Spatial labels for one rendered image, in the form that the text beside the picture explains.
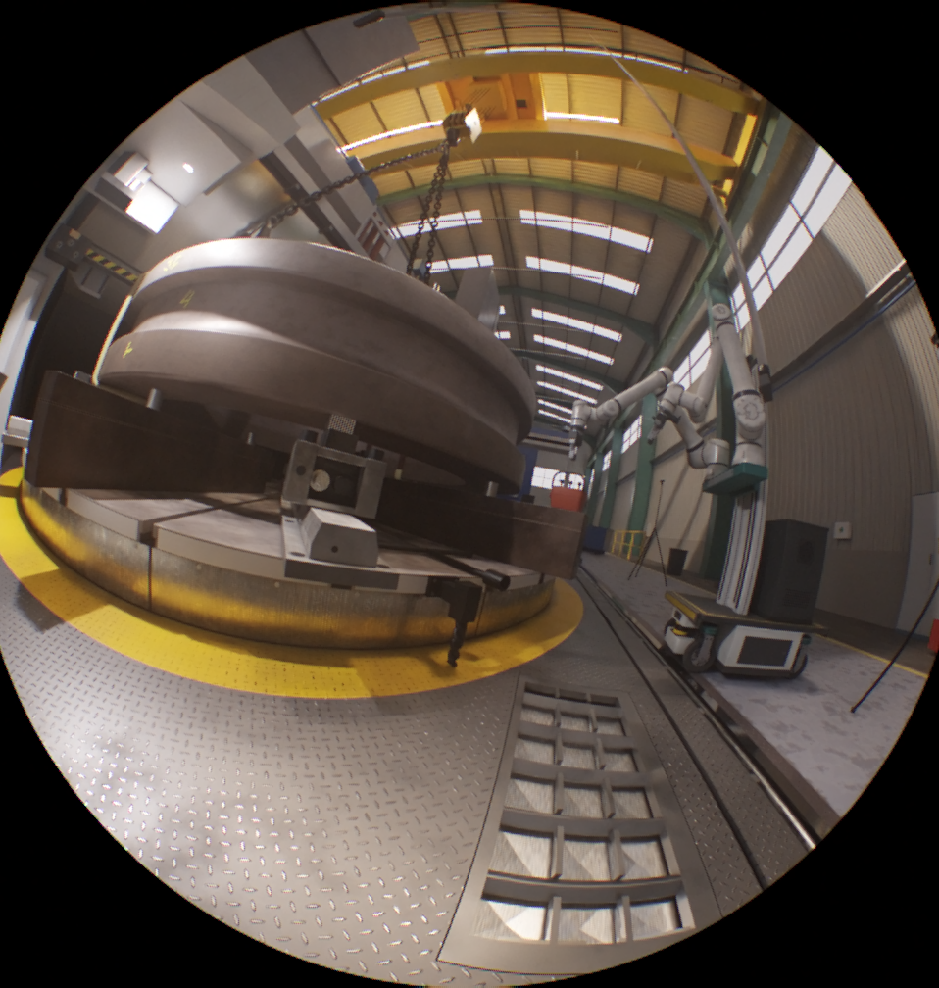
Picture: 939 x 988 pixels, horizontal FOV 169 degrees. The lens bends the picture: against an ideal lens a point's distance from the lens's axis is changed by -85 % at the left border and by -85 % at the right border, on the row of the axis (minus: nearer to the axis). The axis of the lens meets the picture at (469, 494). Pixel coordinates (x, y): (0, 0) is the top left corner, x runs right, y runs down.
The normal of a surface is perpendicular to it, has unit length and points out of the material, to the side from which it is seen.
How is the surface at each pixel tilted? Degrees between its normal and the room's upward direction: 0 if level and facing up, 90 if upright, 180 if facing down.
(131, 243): 90
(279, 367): 90
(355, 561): 90
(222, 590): 90
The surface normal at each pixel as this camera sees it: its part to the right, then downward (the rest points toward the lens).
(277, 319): 0.37, 0.03
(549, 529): -0.53, -0.16
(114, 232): 0.95, 0.19
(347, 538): 0.56, 0.07
